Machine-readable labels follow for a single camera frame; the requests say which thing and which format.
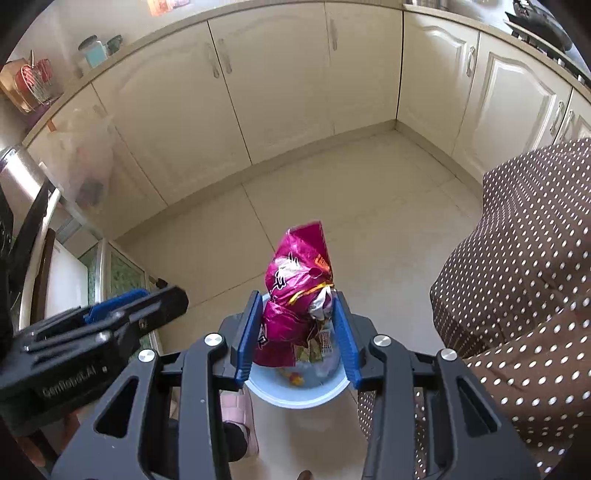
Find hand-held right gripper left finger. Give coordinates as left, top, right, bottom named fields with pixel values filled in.
left=51, top=290, right=264, bottom=480

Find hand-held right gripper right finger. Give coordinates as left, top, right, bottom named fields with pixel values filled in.
left=331, top=291, right=541, bottom=480

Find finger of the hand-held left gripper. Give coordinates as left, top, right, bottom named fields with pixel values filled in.
left=115, top=285, right=190, bottom=342
left=84, top=288, right=149, bottom=324

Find blue plastic bin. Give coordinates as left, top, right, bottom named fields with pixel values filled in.
left=244, top=293, right=352, bottom=409

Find magenta snack bag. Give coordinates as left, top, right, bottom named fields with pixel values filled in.
left=253, top=220, right=335, bottom=367

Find green glass door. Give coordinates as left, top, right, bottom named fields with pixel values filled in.
left=74, top=240, right=162, bottom=356

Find pink slipper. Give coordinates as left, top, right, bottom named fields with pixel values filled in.
left=220, top=388, right=259, bottom=459

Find hanging clear plastic bag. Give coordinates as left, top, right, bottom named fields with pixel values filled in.
left=48, top=108, right=116, bottom=210

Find stainless steel pedal bin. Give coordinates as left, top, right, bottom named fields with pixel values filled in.
left=0, top=145, right=58, bottom=222

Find brown polka-dot tablecloth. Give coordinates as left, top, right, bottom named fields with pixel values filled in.
left=358, top=137, right=591, bottom=480

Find wooden cutting board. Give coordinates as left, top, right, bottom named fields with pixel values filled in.
left=0, top=58, right=35, bottom=114

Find cream base cabinets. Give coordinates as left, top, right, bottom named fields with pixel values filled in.
left=23, top=0, right=591, bottom=241

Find teal jar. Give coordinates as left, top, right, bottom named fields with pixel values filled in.
left=76, top=36, right=109, bottom=71

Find orange window ornament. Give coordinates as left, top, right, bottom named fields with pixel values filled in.
left=147, top=0, right=191, bottom=17

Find black gas hob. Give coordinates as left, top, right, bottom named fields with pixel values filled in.
left=505, top=0, right=591, bottom=86

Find red wire rack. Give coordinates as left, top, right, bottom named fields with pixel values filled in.
left=14, top=58, right=63, bottom=109

